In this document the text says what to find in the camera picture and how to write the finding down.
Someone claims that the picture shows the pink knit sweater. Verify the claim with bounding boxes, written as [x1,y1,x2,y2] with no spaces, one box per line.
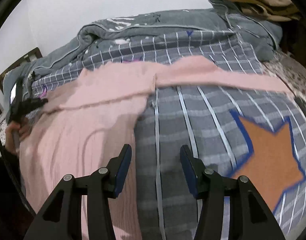
[19,55,293,240]

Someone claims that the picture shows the grey checked star quilt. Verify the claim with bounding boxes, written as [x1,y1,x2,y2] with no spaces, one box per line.
[30,29,306,240]

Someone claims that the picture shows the person's left hand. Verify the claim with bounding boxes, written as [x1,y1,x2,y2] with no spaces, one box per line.
[5,117,31,155]

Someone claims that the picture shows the brown folded clothes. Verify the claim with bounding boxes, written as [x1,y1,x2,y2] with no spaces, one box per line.
[229,0,301,22]

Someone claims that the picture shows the black garment on chair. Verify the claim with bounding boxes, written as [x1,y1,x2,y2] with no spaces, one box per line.
[280,17,306,66]

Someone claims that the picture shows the grey-green fleece blanket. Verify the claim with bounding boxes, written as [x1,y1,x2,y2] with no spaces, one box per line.
[16,0,282,99]

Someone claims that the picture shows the floral bed sheet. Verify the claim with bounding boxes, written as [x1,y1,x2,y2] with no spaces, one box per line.
[262,52,306,100]

